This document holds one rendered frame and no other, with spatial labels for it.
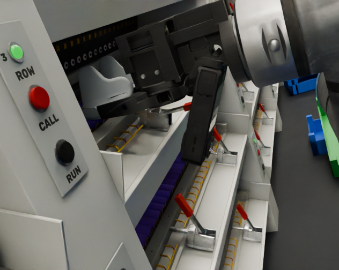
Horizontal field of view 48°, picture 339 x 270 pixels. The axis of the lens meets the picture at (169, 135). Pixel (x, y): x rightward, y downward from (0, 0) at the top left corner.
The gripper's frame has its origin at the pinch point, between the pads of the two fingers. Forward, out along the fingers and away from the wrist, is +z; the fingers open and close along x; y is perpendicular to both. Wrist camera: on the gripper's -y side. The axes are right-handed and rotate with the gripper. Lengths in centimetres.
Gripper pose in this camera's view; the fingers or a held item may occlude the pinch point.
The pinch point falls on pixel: (87, 111)
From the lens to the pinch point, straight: 47.7
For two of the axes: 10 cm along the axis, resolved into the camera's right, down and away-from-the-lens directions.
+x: -2.6, 3.9, -8.8
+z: -9.1, 2.1, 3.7
